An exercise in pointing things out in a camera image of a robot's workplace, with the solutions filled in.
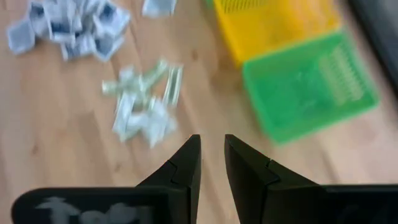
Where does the grey printed wipe packet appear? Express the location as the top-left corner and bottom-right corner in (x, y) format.
(6, 24), (35, 55)
(142, 0), (178, 18)

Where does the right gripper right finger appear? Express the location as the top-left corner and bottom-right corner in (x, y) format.
(224, 134), (326, 224)

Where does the white blue wipe packet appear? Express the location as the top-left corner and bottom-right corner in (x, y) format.
(60, 37), (94, 62)
(93, 30), (125, 62)
(46, 15), (75, 43)
(98, 1), (131, 37)
(27, 1), (50, 37)

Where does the yellow plastic basket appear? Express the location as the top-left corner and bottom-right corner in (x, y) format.
(213, 0), (341, 68)

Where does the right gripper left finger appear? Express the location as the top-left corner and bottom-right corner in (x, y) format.
(136, 134), (202, 224)

